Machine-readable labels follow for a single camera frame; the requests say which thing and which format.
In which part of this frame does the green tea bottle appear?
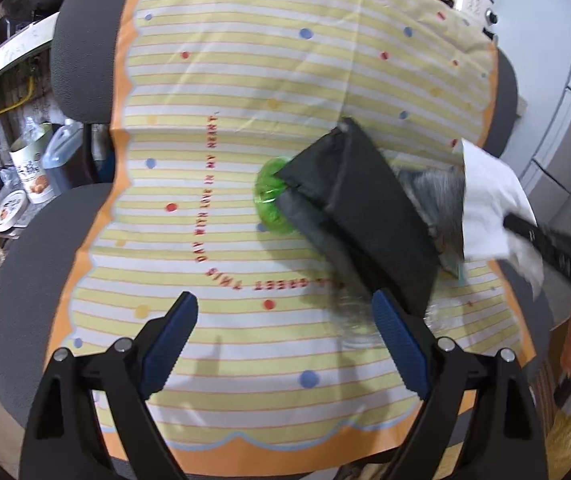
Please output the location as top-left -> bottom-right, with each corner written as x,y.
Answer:
253,157 -> 301,236

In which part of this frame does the white kitchen counter shelf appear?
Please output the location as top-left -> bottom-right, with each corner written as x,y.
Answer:
0,12 -> 60,75

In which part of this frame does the white paper wrapper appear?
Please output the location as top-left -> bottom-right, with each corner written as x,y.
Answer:
461,140 -> 545,298

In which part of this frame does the striped yellow tablecloth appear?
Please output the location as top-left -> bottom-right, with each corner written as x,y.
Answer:
44,0 -> 537,478

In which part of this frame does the grey fabric office chair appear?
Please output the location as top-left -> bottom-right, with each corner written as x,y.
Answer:
0,0 -> 557,480

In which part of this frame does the beige fluffy rug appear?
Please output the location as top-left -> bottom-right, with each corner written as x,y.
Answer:
535,358 -> 571,480

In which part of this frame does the blue plastic jug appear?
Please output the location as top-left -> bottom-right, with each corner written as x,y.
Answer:
42,119 -> 89,195

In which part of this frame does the clear plastic food container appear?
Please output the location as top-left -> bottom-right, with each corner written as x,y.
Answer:
331,169 -> 465,348

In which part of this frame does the black plastic bag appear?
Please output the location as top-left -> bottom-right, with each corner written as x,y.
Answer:
276,118 -> 439,316

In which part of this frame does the white egg-print canister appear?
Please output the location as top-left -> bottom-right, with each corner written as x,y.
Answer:
10,128 -> 54,204

